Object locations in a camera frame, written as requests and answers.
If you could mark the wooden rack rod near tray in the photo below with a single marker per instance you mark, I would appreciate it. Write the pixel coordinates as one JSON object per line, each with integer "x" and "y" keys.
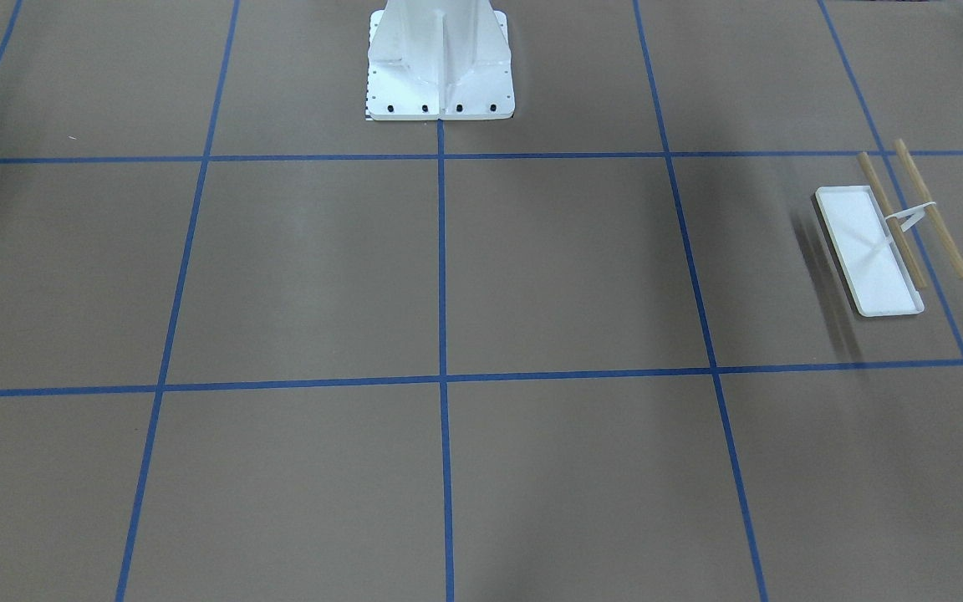
{"x": 916, "y": 274}

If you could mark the wooden rack rod far side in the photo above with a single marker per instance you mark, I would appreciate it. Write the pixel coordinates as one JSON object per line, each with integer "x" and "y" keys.
{"x": 937, "y": 221}

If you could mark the white rack base tray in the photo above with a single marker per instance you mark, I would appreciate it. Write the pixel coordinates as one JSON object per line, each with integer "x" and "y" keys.
{"x": 871, "y": 264}

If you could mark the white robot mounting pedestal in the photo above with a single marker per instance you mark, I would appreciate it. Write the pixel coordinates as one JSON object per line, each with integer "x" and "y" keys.
{"x": 439, "y": 60}

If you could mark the white rack support bracket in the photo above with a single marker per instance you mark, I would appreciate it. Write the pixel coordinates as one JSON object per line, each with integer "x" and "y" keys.
{"x": 909, "y": 218}

